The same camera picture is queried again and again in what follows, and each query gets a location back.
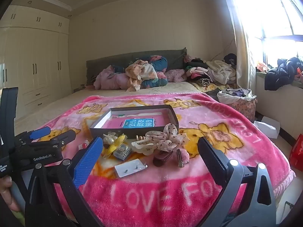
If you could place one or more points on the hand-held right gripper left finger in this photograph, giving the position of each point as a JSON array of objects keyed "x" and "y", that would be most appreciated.
[{"x": 87, "y": 160}]

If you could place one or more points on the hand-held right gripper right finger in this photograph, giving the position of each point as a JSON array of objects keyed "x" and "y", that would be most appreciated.
[{"x": 211, "y": 159}]

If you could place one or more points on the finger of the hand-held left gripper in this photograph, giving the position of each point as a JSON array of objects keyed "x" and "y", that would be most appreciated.
[
  {"x": 39, "y": 132},
  {"x": 60, "y": 140}
]

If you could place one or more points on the red cherry earrings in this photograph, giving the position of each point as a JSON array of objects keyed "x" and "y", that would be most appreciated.
[{"x": 84, "y": 146}]

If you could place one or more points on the pink pompom hair clip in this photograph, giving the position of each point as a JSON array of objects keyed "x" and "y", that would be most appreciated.
[{"x": 183, "y": 157}]

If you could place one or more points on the grey cardboard box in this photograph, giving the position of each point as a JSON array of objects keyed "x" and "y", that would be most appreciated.
[{"x": 101, "y": 131}]

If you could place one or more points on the clear plastic hairpin box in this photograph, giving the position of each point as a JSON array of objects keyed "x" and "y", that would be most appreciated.
[{"x": 122, "y": 152}]

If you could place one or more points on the earring card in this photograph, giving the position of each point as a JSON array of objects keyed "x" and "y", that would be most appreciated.
[{"x": 130, "y": 167}]

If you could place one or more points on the dotted sheer bow hair clip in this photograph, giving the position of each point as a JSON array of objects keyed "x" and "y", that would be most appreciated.
[{"x": 165, "y": 136}]

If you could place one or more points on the person's left hand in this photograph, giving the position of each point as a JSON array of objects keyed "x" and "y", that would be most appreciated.
[{"x": 6, "y": 190}]

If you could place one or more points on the bed with beige sheet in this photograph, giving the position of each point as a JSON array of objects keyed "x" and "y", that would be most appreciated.
[{"x": 59, "y": 104}]

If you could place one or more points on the yellow flower hair accessory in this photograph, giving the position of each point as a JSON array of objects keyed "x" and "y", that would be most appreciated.
[{"x": 117, "y": 141}]

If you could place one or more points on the brown hair clip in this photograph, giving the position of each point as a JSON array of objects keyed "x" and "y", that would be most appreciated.
[{"x": 163, "y": 159}]

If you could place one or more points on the pink printed blanket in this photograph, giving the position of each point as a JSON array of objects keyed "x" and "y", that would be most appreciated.
[{"x": 165, "y": 189}]

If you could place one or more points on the cream hair claw clip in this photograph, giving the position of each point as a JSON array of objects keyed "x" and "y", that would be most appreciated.
[{"x": 142, "y": 147}]

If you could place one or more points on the floral laundry basket with clothes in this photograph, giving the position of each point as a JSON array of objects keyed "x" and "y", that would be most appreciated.
[{"x": 241, "y": 106}]

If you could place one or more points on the white cardboard box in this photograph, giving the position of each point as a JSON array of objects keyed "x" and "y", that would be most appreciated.
[{"x": 266, "y": 126}]

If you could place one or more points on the cream wardrobe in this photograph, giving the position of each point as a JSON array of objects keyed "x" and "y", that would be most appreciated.
[{"x": 35, "y": 63}]

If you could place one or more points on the red bag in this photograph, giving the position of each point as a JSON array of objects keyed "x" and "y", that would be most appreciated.
[{"x": 297, "y": 153}]

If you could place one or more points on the pile of clothes on bed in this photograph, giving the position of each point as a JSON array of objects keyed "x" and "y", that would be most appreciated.
[{"x": 106, "y": 62}]

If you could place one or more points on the pink knitted pillow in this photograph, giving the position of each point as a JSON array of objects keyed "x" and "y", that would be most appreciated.
[{"x": 175, "y": 74}]

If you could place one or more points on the orange floral cloth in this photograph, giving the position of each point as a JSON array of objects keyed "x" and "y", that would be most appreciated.
[{"x": 139, "y": 72}]

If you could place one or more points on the orange clothes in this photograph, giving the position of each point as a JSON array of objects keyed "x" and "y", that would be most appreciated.
[{"x": 261, "y": 66}]

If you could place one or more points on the dark blue floral quilt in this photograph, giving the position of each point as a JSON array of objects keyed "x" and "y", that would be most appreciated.
[{"x": 159, "y": 63}]

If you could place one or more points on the dark jacket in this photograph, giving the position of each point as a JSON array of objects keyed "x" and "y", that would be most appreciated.
[{"x": 281, "y": 74}]

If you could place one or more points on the cream curtain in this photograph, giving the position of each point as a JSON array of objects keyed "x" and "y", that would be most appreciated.
[{"x": 241, "y": 52}]

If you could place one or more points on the window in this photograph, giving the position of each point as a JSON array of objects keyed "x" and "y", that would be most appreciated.
[{"x": 277, "y": 16}]

